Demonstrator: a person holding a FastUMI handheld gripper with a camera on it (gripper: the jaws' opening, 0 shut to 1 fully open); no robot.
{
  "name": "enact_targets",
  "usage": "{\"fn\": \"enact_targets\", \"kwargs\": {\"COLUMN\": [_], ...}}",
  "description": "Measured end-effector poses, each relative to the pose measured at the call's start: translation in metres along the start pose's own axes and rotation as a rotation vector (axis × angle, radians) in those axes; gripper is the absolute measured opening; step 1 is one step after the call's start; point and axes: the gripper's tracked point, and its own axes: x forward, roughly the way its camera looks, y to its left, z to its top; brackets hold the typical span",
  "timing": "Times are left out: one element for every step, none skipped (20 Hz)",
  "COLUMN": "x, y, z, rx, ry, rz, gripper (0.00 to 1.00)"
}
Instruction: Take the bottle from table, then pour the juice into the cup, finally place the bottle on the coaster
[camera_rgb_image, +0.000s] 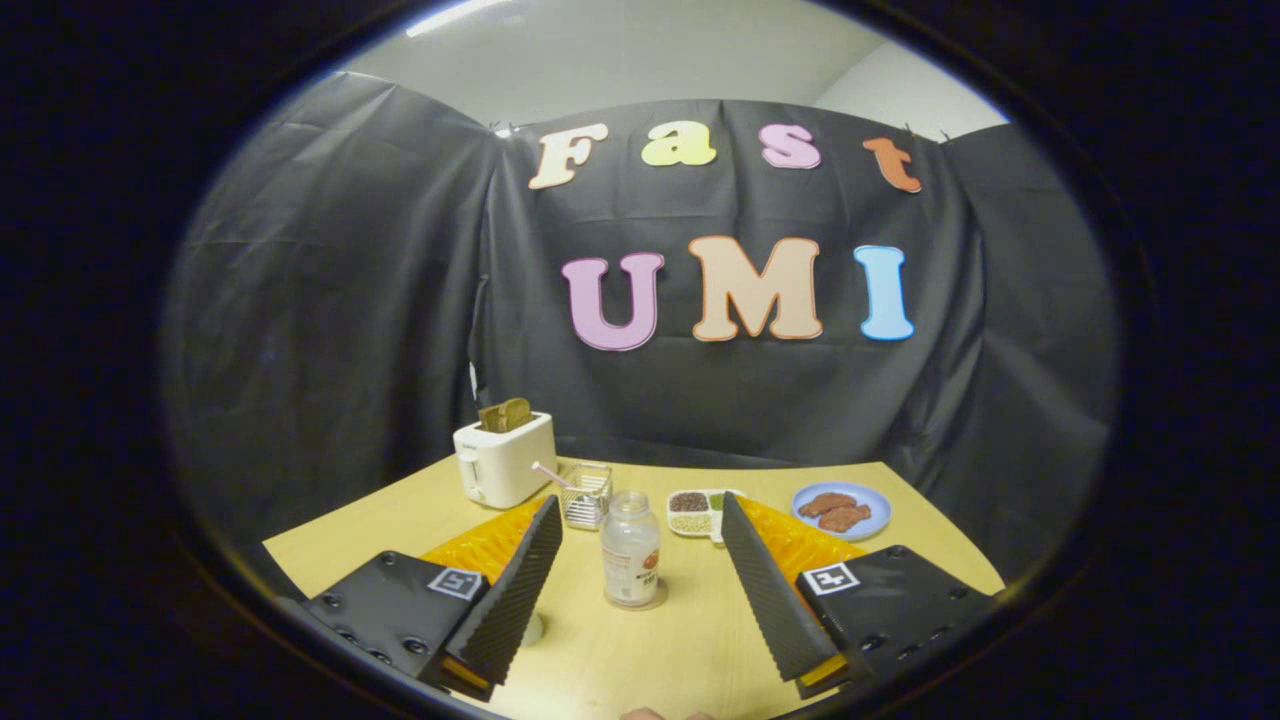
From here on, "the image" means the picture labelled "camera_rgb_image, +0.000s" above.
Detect white divided bean dish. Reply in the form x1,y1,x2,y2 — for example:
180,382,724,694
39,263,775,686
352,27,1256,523
666,488,747,544

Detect brown toast slices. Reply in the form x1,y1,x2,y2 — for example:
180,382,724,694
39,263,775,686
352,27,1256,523
477,397,534,434

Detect black backdrop cloth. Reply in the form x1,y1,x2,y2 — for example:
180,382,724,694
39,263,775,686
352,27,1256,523
160,70,1121,593

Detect white toaster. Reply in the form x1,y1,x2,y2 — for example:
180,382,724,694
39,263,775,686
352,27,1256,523
453,411,559,510

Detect wire mesh basket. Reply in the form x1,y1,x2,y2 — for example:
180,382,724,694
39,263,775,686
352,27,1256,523
560,462,614,532

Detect wooden table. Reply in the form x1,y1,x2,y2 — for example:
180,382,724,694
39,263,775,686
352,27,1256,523
262,455,1007,720

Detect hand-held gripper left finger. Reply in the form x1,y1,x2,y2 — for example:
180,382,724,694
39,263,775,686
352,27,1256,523
299,495,565,700

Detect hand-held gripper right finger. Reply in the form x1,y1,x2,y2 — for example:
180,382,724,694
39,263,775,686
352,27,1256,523
720,491,1004,700

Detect blue plate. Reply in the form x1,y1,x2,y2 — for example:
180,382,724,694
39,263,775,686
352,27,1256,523
791,482,893,543

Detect clear juice bottle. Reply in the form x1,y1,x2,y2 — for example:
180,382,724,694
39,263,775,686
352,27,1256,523
601,490,663,610

